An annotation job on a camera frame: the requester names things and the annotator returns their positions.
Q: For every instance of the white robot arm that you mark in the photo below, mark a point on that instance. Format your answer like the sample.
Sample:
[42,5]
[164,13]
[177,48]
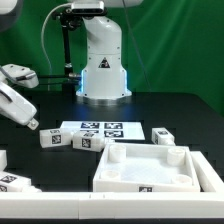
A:
[103,78]

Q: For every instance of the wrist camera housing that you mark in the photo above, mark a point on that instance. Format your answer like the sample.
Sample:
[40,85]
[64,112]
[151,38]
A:
[19,75]

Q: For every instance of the white tag sheet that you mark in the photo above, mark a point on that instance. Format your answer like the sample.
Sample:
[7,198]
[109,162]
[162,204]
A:
[113,130]

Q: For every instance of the white square table top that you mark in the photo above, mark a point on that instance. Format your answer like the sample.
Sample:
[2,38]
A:
[130,167]

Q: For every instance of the silver camera on stand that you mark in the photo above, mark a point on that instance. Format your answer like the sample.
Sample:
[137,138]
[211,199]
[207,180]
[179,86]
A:
[88,7]

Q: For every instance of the black camera stand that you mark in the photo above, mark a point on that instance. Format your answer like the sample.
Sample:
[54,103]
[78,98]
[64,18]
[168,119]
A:
[69,22]

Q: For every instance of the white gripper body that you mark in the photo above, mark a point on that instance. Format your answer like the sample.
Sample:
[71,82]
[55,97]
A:
[16,107]

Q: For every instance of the white U-shaped obstacle fence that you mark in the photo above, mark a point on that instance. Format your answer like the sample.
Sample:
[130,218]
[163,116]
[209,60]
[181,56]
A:
[209,203]

